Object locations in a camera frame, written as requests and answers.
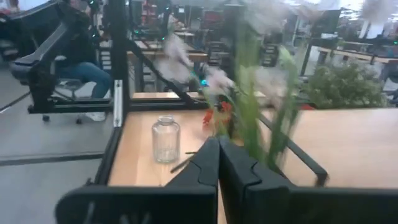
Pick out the red artificial flower bunch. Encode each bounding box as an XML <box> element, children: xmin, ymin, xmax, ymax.
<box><xmin>170</xmin><ymin>100</ymin><xmax>234</xmax><ymax>174</ymax></box>

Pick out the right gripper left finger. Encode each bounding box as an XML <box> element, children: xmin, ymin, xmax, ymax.
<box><xmin>55</xmin><ymin>136</ymin><xmax>221</xmax><ymax>224</ymax></box>

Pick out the person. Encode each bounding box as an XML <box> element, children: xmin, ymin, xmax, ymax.
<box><xmin>54</xmin><ymin>0</ymin><xmax>113</xmax><ymax>100</ymax></box>

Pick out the white artificial flower bunch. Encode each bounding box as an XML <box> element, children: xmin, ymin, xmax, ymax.
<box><xmin>154</xmin><ymin>0</ymin><xmax>396</xmax><ymax>175</ymax></box>

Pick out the green potted plant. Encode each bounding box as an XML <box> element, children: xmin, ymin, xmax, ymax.
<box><xmin>302</xmin><ymin>62</ymin><xmax>389</xmax><ymax>110</ymax></box>

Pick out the black aluminium table frame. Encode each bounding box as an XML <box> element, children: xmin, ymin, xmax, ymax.
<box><xmin>93</xmin><ymin>0</ymin><xmax>209</xmax><ymax>187</ymax></box>

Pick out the ribbed clear glass jar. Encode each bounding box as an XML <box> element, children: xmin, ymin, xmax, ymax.
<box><xmin>151</xmin><ymin>114</ymin><xmax>182</xmax><ymax>165</ymax></box>

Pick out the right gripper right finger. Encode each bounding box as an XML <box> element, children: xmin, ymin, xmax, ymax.
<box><xmin>219</xmin><ymin>136</ymin><xmax>398</xmax><ymax>224</ymax></box>

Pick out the black metal frame wooden shelf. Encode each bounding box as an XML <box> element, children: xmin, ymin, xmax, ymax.
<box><xmin>257</xmin><ymin>107</ymin><xmax>398</xmax><ymax>190</ymax></box>

